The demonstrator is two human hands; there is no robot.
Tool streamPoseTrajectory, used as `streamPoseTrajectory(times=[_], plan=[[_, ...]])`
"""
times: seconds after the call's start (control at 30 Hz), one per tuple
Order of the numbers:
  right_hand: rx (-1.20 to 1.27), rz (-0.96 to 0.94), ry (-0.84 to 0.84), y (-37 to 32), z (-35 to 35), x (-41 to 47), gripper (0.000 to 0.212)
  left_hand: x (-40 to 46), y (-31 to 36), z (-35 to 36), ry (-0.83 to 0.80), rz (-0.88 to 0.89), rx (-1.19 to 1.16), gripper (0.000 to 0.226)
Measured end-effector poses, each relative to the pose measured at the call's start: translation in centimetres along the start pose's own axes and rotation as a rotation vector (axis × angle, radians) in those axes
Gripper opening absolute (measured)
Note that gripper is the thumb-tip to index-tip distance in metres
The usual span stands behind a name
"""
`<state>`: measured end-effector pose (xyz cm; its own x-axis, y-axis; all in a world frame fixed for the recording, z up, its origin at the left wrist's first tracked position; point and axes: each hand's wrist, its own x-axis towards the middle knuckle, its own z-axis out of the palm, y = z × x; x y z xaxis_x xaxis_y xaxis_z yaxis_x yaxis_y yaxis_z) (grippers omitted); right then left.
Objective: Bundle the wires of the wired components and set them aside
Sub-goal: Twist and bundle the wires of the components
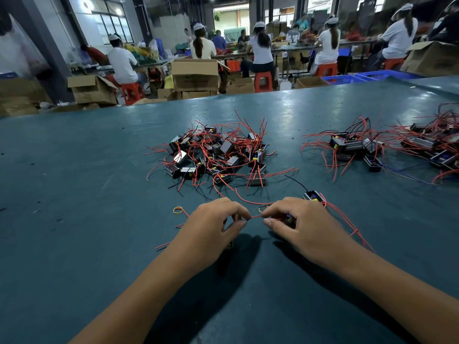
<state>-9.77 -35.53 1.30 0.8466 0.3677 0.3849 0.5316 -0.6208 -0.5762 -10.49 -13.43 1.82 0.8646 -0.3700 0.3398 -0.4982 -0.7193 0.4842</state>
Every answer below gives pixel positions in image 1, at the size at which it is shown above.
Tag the open cardboard box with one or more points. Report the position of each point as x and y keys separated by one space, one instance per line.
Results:
x=92 y=89

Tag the tilted cardboard box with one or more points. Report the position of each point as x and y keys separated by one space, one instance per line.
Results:
x=430 y=59

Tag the low cardboard box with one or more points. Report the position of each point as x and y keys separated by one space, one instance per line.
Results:
x=240 y=85

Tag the large closed cardboard box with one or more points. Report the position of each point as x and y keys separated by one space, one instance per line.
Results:
x=194 y=75

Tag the person's right forearm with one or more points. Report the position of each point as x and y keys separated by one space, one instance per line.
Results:
x=405 y=301

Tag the person's right hand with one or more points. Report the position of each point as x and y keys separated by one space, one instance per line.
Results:
x=312 y=229

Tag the shallow cardboard box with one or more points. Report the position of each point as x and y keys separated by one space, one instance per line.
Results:
x=313 y=81

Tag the blue plastic crate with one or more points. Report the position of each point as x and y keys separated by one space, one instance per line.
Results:
x=387 y=75
x=346 y=79

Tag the yellow rubber band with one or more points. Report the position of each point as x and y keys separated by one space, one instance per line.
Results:
x=259 y=209
x=173 y=210

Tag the person's left forearm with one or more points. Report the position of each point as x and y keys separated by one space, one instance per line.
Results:
x=136 y=308

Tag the person's left hand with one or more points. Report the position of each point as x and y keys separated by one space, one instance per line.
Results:
x=208 y=236

